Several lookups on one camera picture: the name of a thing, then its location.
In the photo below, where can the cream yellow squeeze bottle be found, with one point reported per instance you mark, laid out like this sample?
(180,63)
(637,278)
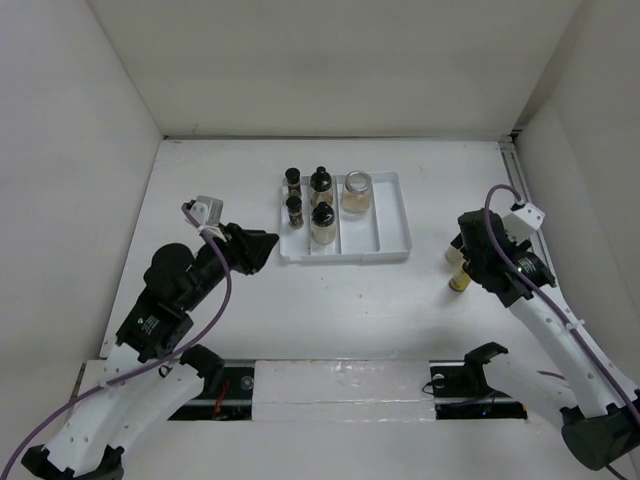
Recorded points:
(453,253)

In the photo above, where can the small dark spice shaker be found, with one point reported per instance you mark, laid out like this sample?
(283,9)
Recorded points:
(295,211)
(292,178)

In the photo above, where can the small beige-capped bottle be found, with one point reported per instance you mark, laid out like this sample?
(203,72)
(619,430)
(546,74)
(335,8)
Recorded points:
(460,280)

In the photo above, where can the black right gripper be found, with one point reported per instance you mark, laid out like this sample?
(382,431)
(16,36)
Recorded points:
(521,247)

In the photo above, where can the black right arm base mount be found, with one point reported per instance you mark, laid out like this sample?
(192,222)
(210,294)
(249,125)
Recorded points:
(460,390)

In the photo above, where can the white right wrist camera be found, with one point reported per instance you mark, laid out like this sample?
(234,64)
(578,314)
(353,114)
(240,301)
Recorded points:
(523,221)

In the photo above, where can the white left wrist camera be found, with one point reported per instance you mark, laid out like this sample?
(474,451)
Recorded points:
(204,214)

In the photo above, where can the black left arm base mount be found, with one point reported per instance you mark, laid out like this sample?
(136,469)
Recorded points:
(229,399)

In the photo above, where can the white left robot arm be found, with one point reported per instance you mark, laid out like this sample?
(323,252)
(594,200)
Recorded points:
(150,372)

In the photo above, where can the black-capped white sauce bottle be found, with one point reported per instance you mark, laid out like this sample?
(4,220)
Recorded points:
(323,224)

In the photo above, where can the white divided plastic tray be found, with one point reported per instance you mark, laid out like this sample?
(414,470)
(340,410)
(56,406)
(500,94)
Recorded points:
(379,234)

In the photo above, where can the black-capped glass condiment bottle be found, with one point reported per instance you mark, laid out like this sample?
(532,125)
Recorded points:
(321,187)

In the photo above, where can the aluminium rail on right wall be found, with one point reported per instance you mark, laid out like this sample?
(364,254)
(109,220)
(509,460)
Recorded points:
(516,179)

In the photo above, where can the wide glass jar metal rim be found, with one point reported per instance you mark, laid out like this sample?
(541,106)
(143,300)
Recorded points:
(357,192)

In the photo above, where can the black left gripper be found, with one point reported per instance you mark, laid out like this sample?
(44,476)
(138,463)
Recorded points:
(249,247)

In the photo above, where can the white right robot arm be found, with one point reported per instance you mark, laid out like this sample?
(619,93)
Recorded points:
(596,407)

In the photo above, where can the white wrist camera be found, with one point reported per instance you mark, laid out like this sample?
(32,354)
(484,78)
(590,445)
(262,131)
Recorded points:
(523,221)
(204,214)

